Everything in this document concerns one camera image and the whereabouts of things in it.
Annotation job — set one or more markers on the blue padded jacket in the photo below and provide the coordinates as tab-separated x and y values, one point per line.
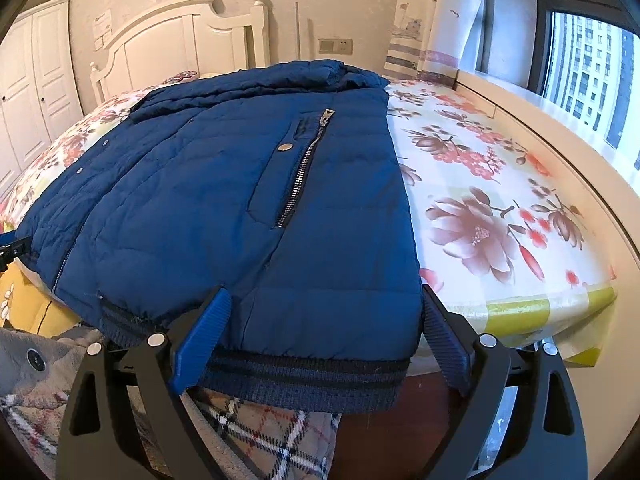
200	210

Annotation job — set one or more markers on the white lamp stand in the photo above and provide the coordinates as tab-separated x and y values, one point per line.
298	35

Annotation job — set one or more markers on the white wooden headboard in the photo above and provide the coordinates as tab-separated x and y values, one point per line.
165	45

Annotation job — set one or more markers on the dark framed window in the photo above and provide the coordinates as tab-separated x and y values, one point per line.
580	70

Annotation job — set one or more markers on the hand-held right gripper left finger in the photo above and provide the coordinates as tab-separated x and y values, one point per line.
200	340

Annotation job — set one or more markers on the white wall notice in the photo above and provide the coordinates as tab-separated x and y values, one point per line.
103	22

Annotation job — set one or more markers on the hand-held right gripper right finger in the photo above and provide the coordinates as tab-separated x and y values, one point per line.
447	345

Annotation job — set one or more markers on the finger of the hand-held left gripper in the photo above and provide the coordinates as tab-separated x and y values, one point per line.
12	248

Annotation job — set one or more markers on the purple patterned pillow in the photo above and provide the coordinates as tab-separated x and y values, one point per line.
180	76

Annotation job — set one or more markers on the yellow daisy print blanket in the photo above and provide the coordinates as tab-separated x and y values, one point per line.
25	305

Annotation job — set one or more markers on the plaid quilted clothing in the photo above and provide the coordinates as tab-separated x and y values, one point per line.
260	430

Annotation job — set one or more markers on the floral bed sheet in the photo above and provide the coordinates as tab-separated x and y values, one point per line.
475	185

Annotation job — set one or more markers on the white wardrobe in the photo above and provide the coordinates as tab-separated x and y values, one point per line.
30	85

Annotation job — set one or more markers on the grey plush garment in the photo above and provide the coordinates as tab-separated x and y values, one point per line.
55	372

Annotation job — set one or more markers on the wall socket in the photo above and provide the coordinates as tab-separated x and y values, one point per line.
335	46

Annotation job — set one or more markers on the white window ledge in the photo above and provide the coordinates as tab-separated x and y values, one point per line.
600	200

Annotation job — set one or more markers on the wall light switch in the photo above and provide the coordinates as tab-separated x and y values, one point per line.
103	41

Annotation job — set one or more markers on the printed white curtain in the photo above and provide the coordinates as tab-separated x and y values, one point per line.
425	20

